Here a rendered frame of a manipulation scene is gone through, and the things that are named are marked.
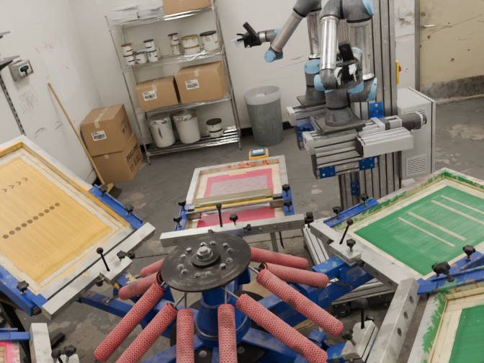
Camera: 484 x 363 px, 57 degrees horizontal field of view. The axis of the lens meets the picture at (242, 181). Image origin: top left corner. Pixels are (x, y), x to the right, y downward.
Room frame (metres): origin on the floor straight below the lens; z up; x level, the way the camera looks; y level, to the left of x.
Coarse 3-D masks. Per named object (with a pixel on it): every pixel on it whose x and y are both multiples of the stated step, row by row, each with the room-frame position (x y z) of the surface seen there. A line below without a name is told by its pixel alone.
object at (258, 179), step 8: (240, 176) 2.48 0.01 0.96; (248, 176) 2.45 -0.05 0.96; (256, 176) 2.43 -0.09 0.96; (264, 176) 2.41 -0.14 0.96; (240, 184) 2.37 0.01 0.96; (248, 184) 2.35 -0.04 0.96; (256, 184) 2.33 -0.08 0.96; (264, 184) 2.31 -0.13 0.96; (272, 184) 2.29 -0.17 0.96; (272, 192) 2.19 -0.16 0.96; (264, 208) 2.04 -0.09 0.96; (240, 216) 2.01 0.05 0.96; (248, 216) 1.99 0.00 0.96; (256, 216) 1.98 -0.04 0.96; (264, 216) 1.96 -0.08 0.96; (272, 216) 1.95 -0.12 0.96
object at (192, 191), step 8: (256, 160) 2.60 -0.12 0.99; (264, 160) 2.57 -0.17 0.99; (272, 160) 2.57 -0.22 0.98; (280, 160) 2.52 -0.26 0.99; (200, 168) 2.65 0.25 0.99; (208, 168) 2.63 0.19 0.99; (216, 168) 2.61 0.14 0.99; (224, 168) 2.60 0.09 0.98; (232, 168) 2.60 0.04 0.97; (240, 168) 2.59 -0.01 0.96; (280, 168) 2.41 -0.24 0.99; (200, 176) 2.59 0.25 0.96; (192, 184) 2.43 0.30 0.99; (192, 192) 2.32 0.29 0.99; (192, 200) 2.24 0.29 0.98
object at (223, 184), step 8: (216, 176) 2.55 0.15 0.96; (224, 176) 2.52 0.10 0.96; (232, 176) 2.50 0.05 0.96; (208, 184) 2.46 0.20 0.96; (216, 184) 2.44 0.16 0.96; (224, 184) 2.41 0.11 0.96; (232, 184) 2.39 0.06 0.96; (208, 192) 2.35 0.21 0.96; (216, 192) 2.33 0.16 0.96; (224, 192) 2.31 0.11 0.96; (232, 192) 2.29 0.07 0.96; (208, 216) 2.08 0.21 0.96; (216, 216) 2.06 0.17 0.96; (224, 216) 2.04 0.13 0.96; (200, 224) 2.01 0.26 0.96; (208, 224) 1.99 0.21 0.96; (216, 224) 1.98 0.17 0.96
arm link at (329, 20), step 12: (336, 0) 2.23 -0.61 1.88; (324, 12) 2.23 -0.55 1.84; (336, 12) 2.21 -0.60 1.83; (324, 24) 2.20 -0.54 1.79; (336, 24) 2.20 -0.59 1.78; (324, 36) 2.16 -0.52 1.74; (336, 36) 2.17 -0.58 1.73; (324, 48) 2.12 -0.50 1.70; (324, 60) 2.08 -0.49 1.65; (324, 72) 2.04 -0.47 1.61; (324, 84) 2.01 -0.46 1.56; (336, 84) 1.99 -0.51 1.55
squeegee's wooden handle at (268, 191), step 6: (240, 192) 2.07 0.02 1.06; (246, 192) 2.06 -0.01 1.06; (252, 192) 2.05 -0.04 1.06; (258, 192) 2.04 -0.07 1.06; (264, 192) 2.02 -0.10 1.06; (270, 192) 2.01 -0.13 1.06; (198, 198) 2.10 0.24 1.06; (204, 198) 2.09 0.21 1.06; (210, 198) 2.07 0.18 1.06; (216, 198) 2.06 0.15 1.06; (222, 198) 2.05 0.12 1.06; (228, 198) 2.04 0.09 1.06; (198, 204) 2.05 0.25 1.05
